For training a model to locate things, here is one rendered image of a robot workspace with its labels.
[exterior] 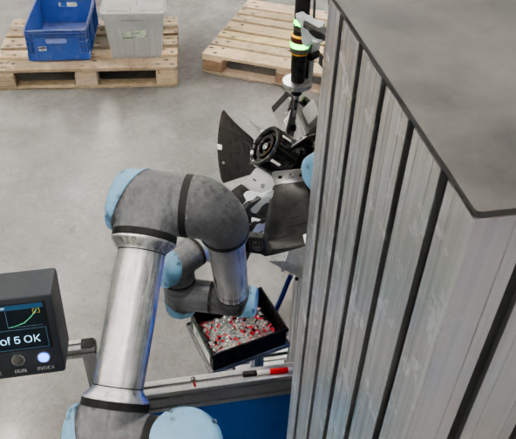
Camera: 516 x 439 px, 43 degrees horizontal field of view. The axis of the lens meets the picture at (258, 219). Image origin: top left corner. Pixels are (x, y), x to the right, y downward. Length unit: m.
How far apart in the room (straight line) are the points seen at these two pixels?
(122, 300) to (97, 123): 3.12
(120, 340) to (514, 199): 0.90
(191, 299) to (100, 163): 2.41
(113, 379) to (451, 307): 0.86
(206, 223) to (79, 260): 2.14
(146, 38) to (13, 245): 1.77
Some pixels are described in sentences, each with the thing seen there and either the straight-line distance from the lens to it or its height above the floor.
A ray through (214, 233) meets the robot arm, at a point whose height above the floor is 1.43.
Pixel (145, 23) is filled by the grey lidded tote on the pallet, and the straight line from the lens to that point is 4.46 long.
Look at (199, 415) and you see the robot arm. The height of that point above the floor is 1.26.
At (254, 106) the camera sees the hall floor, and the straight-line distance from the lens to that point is 4.30.
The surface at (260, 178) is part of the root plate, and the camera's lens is 1.79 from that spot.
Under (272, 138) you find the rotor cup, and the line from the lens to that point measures 1.74.
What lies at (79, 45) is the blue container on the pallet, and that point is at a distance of 4.57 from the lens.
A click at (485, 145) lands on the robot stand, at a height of 2.03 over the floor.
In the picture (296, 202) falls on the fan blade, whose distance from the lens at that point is 1.61.
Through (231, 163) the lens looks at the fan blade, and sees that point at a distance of 2.02.
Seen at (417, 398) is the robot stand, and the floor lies 1.89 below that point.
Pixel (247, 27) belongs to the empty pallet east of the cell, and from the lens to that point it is 5.00.
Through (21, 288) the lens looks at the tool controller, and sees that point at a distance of 1.38.
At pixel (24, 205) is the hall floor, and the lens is 3.64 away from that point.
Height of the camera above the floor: 2.21
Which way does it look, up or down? 41 degrees down
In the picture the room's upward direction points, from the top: 2 degrees clockwise
